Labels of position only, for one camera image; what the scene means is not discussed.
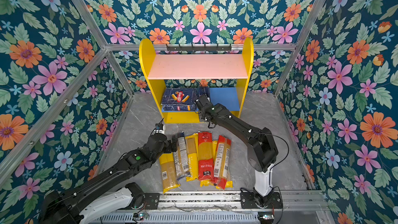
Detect blue clear spaghetti bag right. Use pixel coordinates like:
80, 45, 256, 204
177, 132, 190, 176

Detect blue Barilla spaghetti box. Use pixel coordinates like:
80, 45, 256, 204
197, 87, 210, 99

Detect blue clear spaghetti bag left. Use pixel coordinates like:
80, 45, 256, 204
172, 135, 184, 180

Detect red clear labelled spaghetti bag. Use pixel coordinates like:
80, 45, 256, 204
213, 135, 231, 190

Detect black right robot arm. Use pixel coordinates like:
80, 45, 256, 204
195, 95, 278, 198

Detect blue Barilla rigatoni bag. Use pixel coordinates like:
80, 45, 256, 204
161, 88, 197, 112

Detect black hook rail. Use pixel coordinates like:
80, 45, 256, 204
166, 44, 232, 52

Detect yellow spaghetti bag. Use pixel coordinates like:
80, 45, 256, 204
200, 140, 233, 190
159, 153, 180, 193

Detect aluminium frame rails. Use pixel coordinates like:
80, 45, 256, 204
1, 0, 316, 224

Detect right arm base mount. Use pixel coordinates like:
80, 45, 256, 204
240, 187, 283, 209

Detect yellow pastatime bag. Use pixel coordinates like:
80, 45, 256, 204
185, 134, 199, 181
193, 133, 199, 151

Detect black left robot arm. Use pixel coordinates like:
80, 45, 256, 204
38, 133, 177, 224

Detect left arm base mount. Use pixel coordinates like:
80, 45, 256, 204
125, 183, 160, 210

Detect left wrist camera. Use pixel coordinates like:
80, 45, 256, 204
154, 123, 165, 134

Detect yellow wooden shelf unit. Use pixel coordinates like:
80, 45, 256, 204
139, 38, 254, 124

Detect blue clear spaghetti bag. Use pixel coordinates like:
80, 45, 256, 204
172, 135, 184, 180
177, 132, 190, 176

